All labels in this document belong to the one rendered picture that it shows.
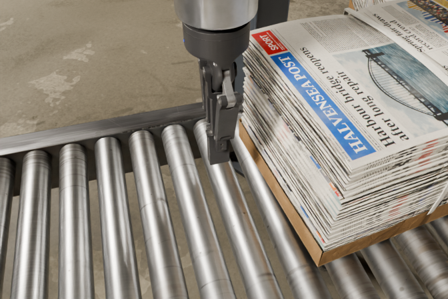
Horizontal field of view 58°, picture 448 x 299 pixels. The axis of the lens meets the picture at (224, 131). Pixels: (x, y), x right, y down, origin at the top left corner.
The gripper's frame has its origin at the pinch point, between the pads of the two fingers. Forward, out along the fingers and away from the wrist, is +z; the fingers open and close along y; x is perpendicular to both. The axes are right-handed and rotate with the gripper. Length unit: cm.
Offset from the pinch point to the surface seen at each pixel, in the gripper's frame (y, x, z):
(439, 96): -8.8, -26.1, -9.8
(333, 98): -5.7, -13.2, -10.0
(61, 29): 210, 47, 92
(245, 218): -4.7, -3.0, 13.2
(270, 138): 2.2, -9.0, 3.5
